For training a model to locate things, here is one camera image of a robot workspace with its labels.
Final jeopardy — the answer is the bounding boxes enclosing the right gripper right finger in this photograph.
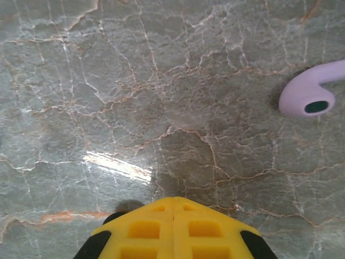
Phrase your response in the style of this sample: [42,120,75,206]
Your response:
[174,196,278,259]

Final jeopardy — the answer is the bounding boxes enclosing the purple wireless earbud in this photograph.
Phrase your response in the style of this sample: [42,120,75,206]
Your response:
[278,59,345,119]

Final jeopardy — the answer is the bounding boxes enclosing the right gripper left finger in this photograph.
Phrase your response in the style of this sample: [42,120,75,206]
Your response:
[72,196,175,259]

